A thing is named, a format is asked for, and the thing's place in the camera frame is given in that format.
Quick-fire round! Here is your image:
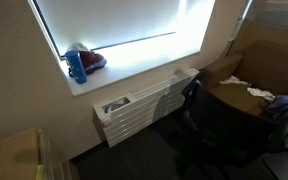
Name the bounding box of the black mesh office chair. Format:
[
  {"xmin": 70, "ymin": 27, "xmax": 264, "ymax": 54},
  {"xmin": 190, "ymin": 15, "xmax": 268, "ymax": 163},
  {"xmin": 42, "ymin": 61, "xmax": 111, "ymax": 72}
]
[{"xmin": 179, "ymin": 71, "xmax": 288, "ymax": 180}]

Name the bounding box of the white window sill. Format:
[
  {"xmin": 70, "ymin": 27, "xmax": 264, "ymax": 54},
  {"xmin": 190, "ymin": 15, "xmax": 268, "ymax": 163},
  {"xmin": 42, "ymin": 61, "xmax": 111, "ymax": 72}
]
[{"xmin": 58, "ymin": 49, "xmax": 202, "ymax": 98}]

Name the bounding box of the dark red shoe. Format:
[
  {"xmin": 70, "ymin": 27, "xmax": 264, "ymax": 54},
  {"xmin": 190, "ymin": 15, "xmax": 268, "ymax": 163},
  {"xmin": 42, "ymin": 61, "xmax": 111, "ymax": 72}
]
[{"xmin": 78, "ymin": 51, "xmax": 108, "ymax": 75}]

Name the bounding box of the blue drink bottle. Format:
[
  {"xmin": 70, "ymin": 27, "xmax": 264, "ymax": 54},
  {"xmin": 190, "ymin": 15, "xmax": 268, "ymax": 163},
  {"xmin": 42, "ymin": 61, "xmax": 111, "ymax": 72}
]
[{"xmin": 64, "ymin": 50, "xmax": 88, "ymax": 85}]

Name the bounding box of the white roller window blind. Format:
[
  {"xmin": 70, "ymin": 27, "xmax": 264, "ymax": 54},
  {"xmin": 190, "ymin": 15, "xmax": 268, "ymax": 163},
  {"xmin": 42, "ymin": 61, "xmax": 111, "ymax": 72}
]
[{"xmin": 33, "ymin": 0, "xmax": 217, "ymax": 59}]

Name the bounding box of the white cap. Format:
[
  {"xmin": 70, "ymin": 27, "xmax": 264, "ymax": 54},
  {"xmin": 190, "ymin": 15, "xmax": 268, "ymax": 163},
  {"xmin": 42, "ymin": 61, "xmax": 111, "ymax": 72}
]
[{"xmin": 66, "ymin": 42, "xmax": 91, "ymax": 55}]

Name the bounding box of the small white cloth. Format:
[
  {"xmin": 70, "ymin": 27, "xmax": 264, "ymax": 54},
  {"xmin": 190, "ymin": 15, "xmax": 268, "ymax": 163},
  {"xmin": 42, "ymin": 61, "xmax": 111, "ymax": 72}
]
[{"xmin": 219, "ymin": 75, "xmax": 250, "ymax": 87}]

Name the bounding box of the crumpled white cloth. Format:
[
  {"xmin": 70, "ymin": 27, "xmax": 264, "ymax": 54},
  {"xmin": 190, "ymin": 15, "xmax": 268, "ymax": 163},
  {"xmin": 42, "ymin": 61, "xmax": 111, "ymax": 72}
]
[{"xmin": 246, "ymin": 86, "xmax": 276, "ymax": 103}]

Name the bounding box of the brown upholstered armchair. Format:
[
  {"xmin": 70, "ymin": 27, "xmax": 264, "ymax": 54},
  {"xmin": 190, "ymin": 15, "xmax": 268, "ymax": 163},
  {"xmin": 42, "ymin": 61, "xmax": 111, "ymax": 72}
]
[{"xmin": 199, "ymin": 19, "xmax": 288, "ymax": 135}]

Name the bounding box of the yellow paper item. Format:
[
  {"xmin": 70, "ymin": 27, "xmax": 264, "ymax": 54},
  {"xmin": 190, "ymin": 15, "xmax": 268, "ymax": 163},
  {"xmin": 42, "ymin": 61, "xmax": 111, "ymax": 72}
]
[{"xmin": 35, "ymin": 163, "xmax": 47, "ymax": 180}]

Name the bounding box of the light blue cloth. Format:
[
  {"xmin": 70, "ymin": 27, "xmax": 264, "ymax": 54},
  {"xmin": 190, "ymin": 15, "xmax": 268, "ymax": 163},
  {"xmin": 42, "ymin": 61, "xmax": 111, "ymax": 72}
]
[{"xmin": 265, "ymin": 92, "xmax": 288, "ymax": 120}]

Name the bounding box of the light wooden cabinet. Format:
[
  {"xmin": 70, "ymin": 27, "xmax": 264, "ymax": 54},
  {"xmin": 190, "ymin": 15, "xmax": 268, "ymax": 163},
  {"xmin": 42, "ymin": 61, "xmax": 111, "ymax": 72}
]
[{"xmin": 0, "ymin": 127, "xmax": 81, "ymax": 180}]

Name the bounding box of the white slatted wall radiator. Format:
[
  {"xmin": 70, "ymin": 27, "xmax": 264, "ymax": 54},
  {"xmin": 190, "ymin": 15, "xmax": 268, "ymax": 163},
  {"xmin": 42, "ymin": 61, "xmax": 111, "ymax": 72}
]
[{"xmin": 92, "ymin": 67, "xmax": 200, "ymax": 148}]

